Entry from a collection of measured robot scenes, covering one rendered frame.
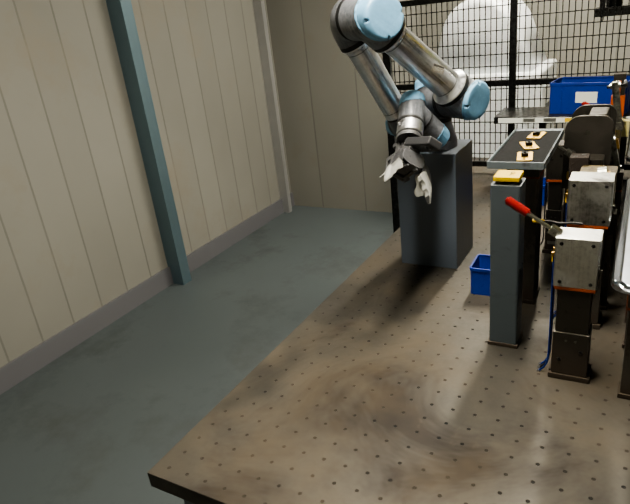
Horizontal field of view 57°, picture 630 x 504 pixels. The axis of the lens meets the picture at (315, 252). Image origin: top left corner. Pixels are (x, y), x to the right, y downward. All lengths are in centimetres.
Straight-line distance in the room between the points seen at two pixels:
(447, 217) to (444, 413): 78
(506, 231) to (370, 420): 55
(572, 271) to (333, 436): 63
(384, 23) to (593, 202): 69
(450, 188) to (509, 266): 50
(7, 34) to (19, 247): 101
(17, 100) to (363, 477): 252
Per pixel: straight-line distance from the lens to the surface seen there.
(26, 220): 322
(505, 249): 149
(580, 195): 158
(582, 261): 136
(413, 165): 160
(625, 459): 134
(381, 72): 178
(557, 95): 276
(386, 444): 131
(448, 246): 200
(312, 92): 469
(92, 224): 346
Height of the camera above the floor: 157
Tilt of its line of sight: 23 degrees down
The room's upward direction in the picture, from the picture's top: 7 degrees counter-clockwise
